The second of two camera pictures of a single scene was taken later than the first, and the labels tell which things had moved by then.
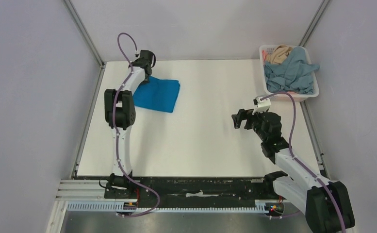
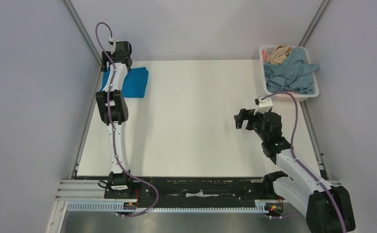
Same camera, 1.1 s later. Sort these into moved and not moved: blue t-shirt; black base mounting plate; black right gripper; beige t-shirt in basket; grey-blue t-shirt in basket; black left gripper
Moved: black left gripper; blue t-shirt
Not moved: grey-blue t-shirt in basket; black right gripper; black base mounting plate; beige t-shirt in basket
